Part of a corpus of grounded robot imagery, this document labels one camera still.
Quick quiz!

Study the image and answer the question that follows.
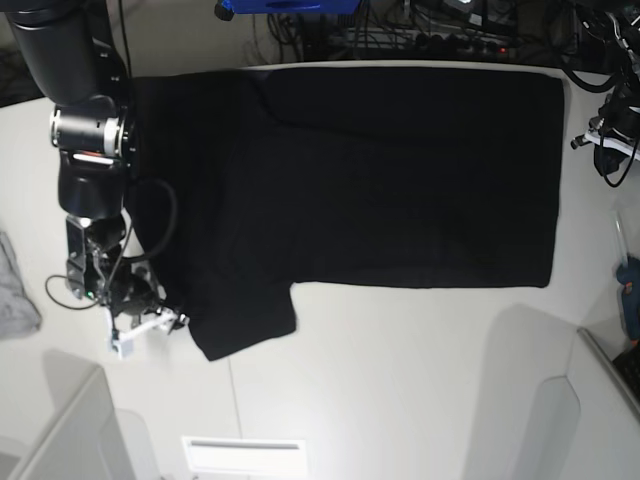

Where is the white power strip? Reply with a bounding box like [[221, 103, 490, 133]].
[[335, 28, 514, 60]]

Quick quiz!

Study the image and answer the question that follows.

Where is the blue box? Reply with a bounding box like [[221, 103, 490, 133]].
[[219, 0, 360, 15]]

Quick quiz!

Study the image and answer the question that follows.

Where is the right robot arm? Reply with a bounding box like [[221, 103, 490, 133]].
[[1, 1, 163, 318]]

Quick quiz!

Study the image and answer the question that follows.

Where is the grey cloth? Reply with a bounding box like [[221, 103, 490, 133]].
[[1, 232, 42, 340]]

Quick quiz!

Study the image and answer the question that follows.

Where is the black keyboard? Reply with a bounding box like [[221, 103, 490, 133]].
[[613, 345, 640, 401]]

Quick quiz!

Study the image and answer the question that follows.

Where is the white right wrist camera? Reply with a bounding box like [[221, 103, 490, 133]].
[[105, 306, 190, 360]]

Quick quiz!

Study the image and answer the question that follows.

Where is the white paper label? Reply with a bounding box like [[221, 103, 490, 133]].
[[182, 436, 308, 477]]

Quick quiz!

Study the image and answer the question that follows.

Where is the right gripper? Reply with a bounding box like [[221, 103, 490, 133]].
[[102, 264, 164, 325]]

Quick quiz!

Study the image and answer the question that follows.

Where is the black T-shirt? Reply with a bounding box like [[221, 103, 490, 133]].
[[127, 67, 565, 361]]

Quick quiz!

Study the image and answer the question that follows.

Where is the blue glue gun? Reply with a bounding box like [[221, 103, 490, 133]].
[[615, 255, 639, 345]]

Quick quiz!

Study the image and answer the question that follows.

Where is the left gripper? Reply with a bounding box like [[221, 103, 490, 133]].
[[589, 94, 639, 138]]

